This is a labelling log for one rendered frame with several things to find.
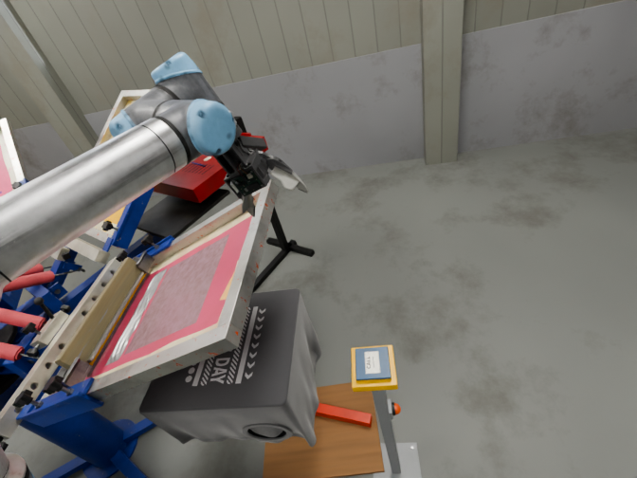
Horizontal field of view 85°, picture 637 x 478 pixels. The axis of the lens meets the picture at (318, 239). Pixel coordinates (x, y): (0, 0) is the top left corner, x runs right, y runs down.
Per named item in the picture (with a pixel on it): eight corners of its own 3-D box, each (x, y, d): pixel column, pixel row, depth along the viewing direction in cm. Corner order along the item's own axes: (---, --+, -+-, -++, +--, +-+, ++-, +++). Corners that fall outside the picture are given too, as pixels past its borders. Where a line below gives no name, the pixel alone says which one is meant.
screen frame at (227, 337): (279, 188, 113) (271, 179, 111) (238, 347, 69) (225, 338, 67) (133, 274, 145) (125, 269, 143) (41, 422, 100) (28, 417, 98)
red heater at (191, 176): (222, 146, 248) (214, 130, 240) (269, 151, 223) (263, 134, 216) (154, 193, 213) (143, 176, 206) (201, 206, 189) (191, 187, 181)
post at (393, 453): (416, 443, 170) (405, 329, 109) (425, 497, 153) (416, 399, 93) (372, 444, 174) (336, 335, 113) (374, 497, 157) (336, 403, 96)
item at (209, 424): (309, 425, 130) (282, 377, 107) (307, 450, 123) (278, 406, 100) (197, 429, 138) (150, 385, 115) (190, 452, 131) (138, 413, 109)
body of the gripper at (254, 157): (240, 202, 73) (201, 156, 66) (248, 180, 79) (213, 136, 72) (270, 188, 70) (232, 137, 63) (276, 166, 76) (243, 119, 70)
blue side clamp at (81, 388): (112, 387, 92) (88, 375, 88) (102, 406, 88) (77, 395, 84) (54, 410, 104) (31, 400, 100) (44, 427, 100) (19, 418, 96)
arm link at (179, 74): (138, 81, 61) (172, 56, 64) (183, 134, 67) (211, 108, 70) (155, 68, 55) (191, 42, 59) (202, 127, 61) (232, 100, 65)
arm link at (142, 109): (131, 124, 49) (183, 82, 54) (95, 120, 55) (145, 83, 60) (165, 167, 55) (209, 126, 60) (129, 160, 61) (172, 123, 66)
